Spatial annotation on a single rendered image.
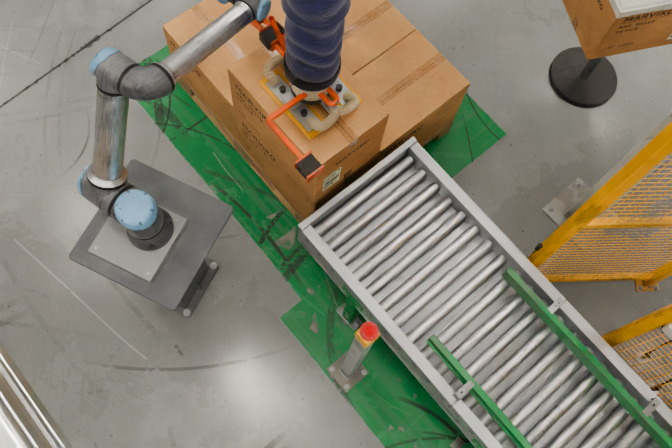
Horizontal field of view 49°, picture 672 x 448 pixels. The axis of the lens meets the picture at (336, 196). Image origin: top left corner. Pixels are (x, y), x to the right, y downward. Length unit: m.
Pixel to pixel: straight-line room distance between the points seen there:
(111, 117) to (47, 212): 1.53
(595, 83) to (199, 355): 2.70
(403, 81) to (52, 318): 2.09
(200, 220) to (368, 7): 1.46
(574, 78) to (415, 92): 1.22
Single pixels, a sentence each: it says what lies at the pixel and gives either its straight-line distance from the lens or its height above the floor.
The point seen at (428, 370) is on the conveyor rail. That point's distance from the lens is 3.21.
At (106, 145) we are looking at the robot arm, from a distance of 2.80.
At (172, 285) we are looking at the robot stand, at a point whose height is 0.75.
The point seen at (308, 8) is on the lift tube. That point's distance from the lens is 2.47.
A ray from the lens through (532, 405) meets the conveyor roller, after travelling 3.34.
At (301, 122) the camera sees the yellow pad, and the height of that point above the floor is 0.97.
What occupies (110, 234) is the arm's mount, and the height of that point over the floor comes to 0.78.
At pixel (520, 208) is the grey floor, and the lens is 4.16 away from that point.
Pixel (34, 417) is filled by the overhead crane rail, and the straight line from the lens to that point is 0.61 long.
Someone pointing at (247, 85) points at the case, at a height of 0.94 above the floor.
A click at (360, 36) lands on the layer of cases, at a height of 0.54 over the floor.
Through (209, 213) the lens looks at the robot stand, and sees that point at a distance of 3.17.
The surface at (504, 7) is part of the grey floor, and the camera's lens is 4.76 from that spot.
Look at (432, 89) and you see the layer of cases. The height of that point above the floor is 0.54.
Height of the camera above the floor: 3.72
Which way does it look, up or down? 69 degrees down
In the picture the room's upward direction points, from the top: 9 degrees clockwise
